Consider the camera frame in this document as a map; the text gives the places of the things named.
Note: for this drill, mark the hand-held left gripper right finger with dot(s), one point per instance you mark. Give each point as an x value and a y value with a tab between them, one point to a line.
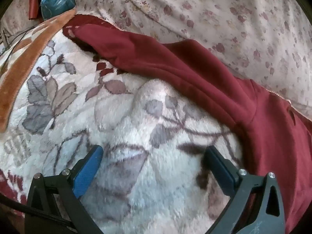
220	171

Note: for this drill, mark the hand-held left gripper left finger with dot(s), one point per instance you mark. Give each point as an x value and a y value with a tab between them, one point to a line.
87	174

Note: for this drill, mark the dark red fleece garment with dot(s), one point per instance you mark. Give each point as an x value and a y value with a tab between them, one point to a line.
185	78

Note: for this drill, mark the fluffy floral leaf-print blanket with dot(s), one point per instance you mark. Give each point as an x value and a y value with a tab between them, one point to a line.
136	151

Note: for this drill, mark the rose-print floral duvet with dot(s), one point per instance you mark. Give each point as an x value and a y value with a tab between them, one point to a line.
207	17

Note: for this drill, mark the teal plastic bag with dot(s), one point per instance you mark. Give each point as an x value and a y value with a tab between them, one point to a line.
54	2

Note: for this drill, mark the red-brown cloth strip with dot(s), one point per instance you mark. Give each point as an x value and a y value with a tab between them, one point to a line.
33	1

